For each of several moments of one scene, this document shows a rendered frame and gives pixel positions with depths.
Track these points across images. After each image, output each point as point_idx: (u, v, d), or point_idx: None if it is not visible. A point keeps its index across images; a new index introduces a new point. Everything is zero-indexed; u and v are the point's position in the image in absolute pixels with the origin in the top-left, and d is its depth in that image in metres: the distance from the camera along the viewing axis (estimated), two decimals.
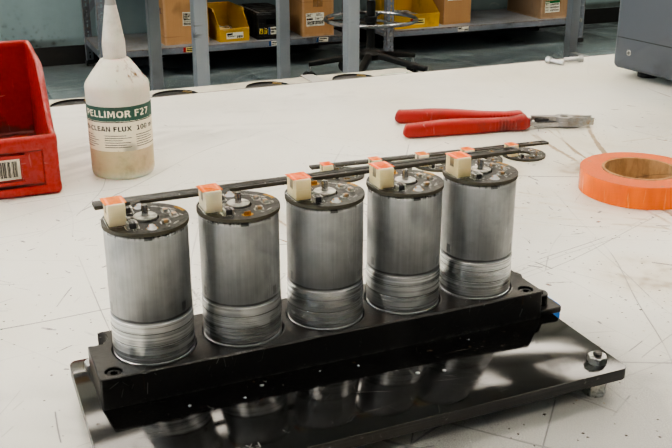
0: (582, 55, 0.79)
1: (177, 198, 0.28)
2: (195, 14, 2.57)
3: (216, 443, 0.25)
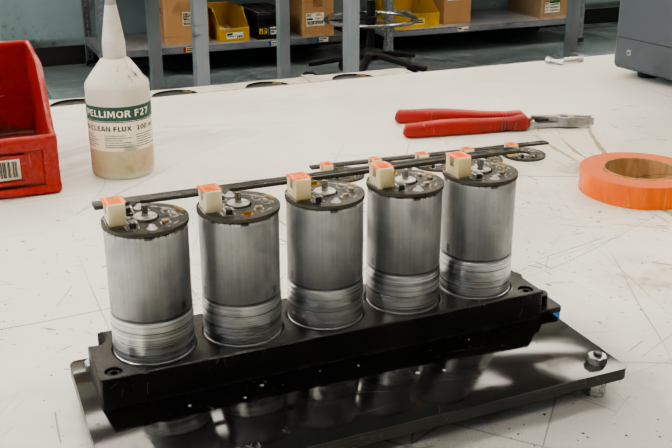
0: (582, 55, 0.79)
1: (177, 198, 0.28)
2: (195, 14, 2.57)
3: (216, 443, 0.25)
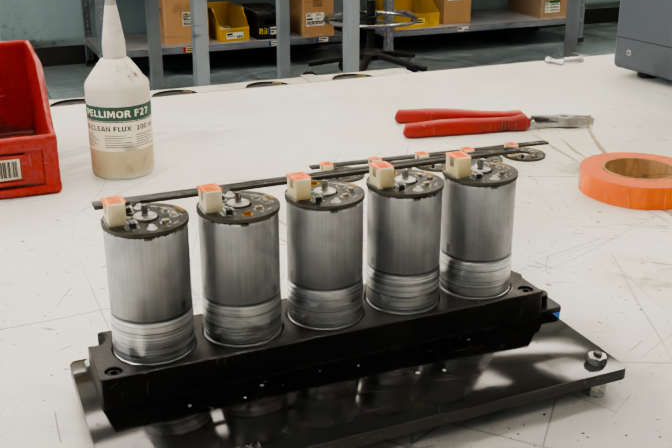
0: (582, 55, 0.79)
1: (177, 198, 0.28)
2: (195, 14, 2.57)
3: (216, 443, 0.25)
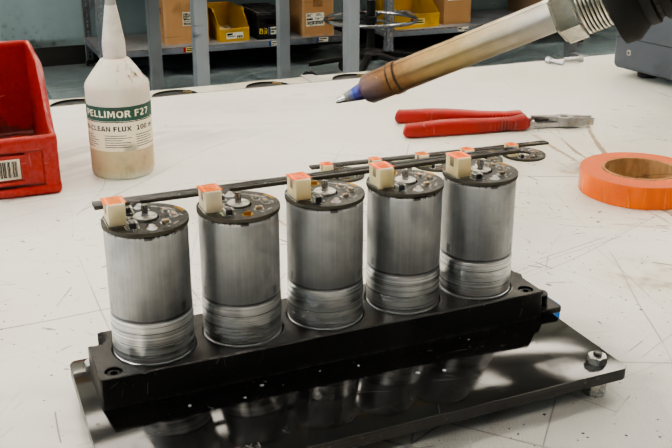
0: (582, 55, 0.79)
1: (177, 198, 0.28)
2: (195, 14, 2.57)
3: (216, 443, 0.25)
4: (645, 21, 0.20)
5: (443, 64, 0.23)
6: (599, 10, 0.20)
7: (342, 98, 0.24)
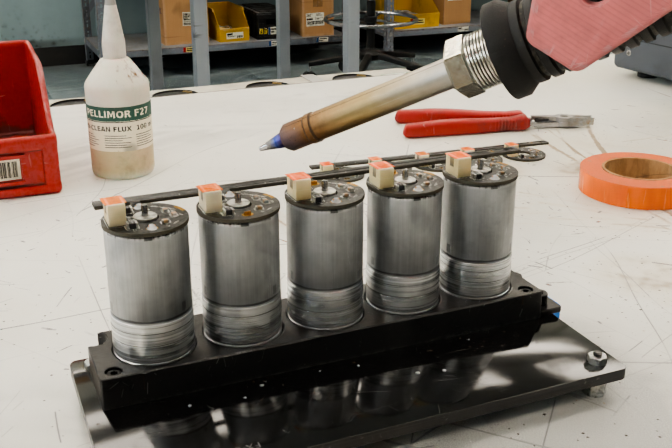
0: None
1: (177, 198, 0.28)
2: (195, 14, 2.57)
3: (216, 443, 0.25)
4: (531, 80, 0.22)
5: (354, 117, 0.24)
6: (490, 69, 0.22)
7: (265, 146, 0.26)
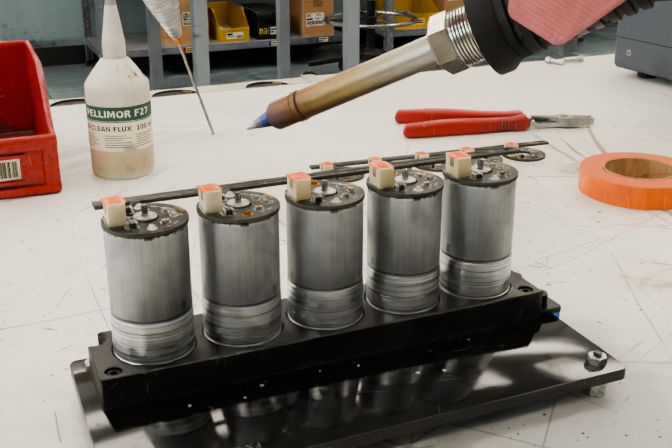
0: (582, 55, 0.79)
1: (177, 198, 0.28)
2: (195, 14, 2.57)
3: (216, 443, 0.25)
4: (514, 55, 0.22)
5: (339, 94, 0.24)
6: (473, 45, 0.22)
7: (252, 125, 0.26)
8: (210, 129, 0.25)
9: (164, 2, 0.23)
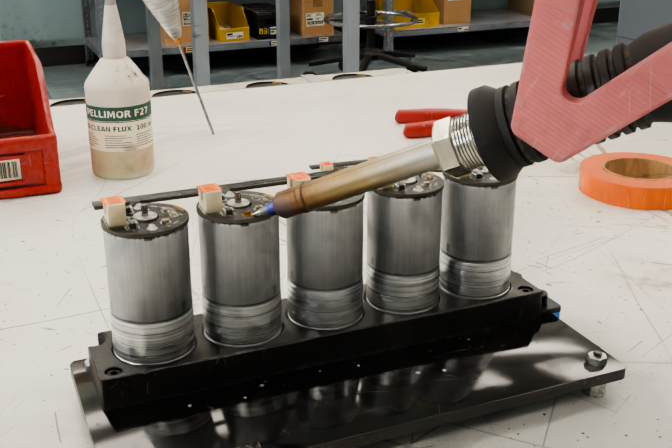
0: (582, 55, 0.79)
1: (177, 198, 0.28)
2: (195, 14, 2.57)
3: (216, 443, 0.25)
4: (516, 165, 0.23)
5: (345, 190, 0.25)
6: (476, 154, 0.23)
7: (259, 213, 0.26)
8: (210, 129, 0.25)
9: (164, 2, 0.23)
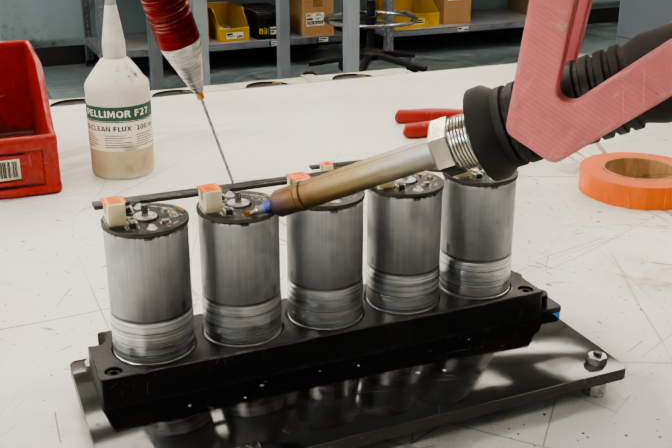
0: (582, 55, 0.79)
1: (177, 198, 0.28)
2: (195, 14, 2.57)
3: (216, 443, 0.25)
4: (511, 165, 0.23)
5: (341, 189, 0.25)
6: (472, 153, 0.23)
7: (256, 211, 0.27)
8: (230, 179, 0.26)
9: (187, 60, 0.24)
